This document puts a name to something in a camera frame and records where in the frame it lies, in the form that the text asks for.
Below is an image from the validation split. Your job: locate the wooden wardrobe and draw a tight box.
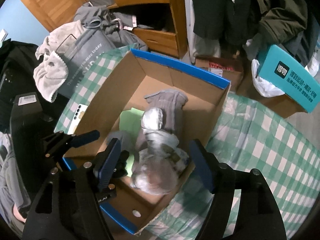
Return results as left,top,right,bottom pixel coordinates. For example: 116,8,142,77
13,0,188,59

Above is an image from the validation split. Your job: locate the light green paper sheet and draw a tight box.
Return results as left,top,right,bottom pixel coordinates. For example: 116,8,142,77
119,107,144,177

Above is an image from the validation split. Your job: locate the white plastic bag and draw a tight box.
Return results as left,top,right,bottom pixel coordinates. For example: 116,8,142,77
251,59,285,98

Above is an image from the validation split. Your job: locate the small labelled cardboard box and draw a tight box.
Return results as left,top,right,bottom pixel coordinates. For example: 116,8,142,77
195,57,244,92

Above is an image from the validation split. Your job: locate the teal shoe box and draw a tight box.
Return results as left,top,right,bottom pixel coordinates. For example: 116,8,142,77
257,45,319,113

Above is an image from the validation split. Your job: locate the green checkered tablecloth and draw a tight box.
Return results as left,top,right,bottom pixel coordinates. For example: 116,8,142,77
53,43,320,240

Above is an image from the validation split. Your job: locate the brown cardboard box under teal box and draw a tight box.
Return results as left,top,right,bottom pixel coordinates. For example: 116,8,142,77
236,73,306,118

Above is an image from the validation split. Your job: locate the person's hand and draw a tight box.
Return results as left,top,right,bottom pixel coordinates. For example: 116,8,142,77
12,204,27,223

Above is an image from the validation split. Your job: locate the grey printed tote bag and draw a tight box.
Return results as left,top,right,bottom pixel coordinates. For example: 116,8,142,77
57,29,116,98

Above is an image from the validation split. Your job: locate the light grey fleece towel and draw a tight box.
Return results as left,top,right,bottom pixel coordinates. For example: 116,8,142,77
33,20,86,102

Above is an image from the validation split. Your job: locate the dark hanging jacket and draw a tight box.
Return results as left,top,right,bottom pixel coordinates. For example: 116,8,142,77
192,0,319,66

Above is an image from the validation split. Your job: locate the white smartphone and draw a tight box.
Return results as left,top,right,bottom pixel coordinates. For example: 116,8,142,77
67,104,88,135

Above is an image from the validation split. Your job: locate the grey hoodie pile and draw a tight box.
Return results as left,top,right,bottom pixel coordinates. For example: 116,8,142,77
73,3,148,51

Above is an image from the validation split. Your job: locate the white plastic bundle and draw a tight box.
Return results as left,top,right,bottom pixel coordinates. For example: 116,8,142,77
130,107,189,195

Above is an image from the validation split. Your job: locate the grey knit garment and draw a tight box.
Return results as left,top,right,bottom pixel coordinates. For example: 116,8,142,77
144,89,188,140

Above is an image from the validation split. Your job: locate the blue-edged cardboard box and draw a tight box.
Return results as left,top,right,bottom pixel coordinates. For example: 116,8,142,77
66,48,231,235

